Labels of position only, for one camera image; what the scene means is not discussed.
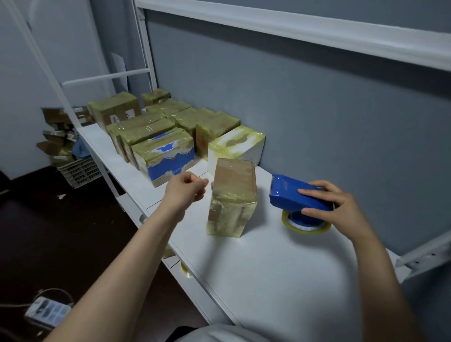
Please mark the white power strip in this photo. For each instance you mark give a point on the white power strip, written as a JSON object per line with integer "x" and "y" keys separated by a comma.
{"x": 46, "y": 312}

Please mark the person's left hand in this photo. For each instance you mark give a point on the person's left hand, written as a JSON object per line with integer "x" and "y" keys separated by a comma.
{"x": 181, "y": 193}

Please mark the blue cloth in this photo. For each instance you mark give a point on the blue cloth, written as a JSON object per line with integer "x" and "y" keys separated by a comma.
{"x": 79, "y": 148}

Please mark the small yellowish tape roll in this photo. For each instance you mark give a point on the small yellowish tape roll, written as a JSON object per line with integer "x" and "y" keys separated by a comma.
{"x": 185, "y": 268}

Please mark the white metal frame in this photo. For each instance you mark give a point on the white metal frame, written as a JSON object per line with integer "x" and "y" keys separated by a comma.
{"x": 317, "y": 30}

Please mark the heap of flattened cardboard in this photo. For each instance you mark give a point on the heap of flattened cardboard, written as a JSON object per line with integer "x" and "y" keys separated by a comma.
{"x": 56, "y": 137}

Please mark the person's right thumb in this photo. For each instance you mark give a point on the person's right thumb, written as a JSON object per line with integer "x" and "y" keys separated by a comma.
{"x": 317, "y": 212}

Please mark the blue tape dispenser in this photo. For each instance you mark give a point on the blue tape dispenser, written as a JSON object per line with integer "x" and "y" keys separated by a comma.
{"x": 287, "y": 192}

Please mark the person's right forearm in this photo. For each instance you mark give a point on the person's right forearm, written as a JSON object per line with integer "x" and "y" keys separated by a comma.
{"x": 382, "y": 292}

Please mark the person's left thumb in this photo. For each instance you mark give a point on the person's left thumb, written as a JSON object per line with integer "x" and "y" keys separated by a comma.
{"x": 197, "y": 179}

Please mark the grey plastic basket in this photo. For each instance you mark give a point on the grey plastic basket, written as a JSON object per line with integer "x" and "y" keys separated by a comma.
{"x": 80, "y": 171}

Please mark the person's right middle finger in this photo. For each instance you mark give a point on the person's right middle finger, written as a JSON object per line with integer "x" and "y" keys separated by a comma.
{"x": 324, "y": 185}

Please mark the clear yellowish tape roll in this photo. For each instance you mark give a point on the clear yellowish tape roll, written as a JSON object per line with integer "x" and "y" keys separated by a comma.
{"x": 306, "y": 229}

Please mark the brown taped cardboard box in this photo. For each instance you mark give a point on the brown taped cardboard box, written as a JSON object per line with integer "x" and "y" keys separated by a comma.
{"x": 234, "y": 197}

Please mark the person's left forearm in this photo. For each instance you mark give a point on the person's left forearm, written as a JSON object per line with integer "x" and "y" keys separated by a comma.
{"x": 130, "y": 271}

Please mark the person's right hand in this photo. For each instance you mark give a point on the person's right hand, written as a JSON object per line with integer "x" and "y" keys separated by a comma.
{"x": 347, "y": 213}

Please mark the person's white shirt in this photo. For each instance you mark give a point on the person's white shirt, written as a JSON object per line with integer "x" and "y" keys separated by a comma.
{"x": 225, "y": 334}

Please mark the pile of taped parcels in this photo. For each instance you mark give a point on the pile of taped parcels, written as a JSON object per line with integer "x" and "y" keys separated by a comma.
{"x": 165, "y": 141}

